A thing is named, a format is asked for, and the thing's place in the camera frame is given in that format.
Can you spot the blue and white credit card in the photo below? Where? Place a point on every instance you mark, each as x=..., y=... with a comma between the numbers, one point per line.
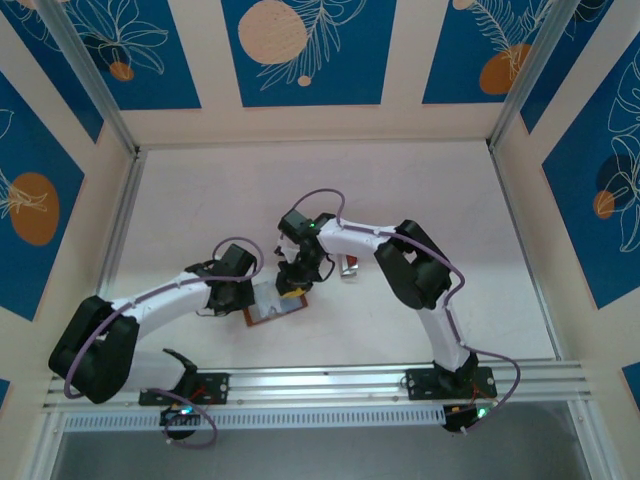
x=267, y=302

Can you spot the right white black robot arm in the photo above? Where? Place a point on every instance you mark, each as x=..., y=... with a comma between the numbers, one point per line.
x=350, y=240

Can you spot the brown leather card holder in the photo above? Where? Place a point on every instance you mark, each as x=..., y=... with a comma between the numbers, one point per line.
x=250, y=320

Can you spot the grey metal panel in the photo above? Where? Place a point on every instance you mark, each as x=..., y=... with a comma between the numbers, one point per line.
x=320, y=455

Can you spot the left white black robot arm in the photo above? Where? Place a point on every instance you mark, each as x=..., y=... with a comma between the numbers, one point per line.
x=160, y=300

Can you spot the aluminium frame post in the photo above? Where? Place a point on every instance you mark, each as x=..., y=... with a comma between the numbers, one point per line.
x=92, y=75
x=531, y=75

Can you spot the controller board with LED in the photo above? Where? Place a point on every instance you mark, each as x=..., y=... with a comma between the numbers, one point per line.
x=457, y=420
x=175, y=416

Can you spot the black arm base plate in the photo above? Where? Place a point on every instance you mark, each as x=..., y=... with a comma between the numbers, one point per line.
x=220, y=387
x=420, y=385

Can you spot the aluminium mounting rail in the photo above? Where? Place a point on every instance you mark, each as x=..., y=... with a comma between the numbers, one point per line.
x=320, y=387

